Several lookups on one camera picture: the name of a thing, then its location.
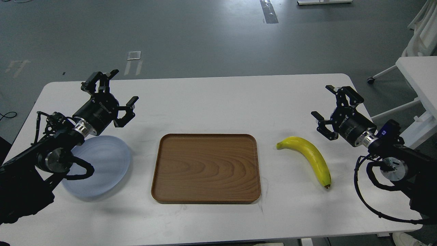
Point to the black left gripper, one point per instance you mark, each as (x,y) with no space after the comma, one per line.
(100,109)

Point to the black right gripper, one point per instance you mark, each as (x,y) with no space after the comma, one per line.
(346,121)

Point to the yellow banana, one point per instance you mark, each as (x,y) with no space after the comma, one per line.
(313,156)

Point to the light blue round plate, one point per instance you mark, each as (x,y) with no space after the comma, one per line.
(110,158)

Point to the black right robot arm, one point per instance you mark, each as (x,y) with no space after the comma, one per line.
(391,166)

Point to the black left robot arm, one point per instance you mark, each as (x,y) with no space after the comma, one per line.
(27,180)

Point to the white side table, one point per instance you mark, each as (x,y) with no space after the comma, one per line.
(421,74)

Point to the brown wooden tray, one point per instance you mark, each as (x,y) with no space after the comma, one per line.
(206,169)

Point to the white shoe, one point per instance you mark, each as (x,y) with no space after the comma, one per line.
(403,239)

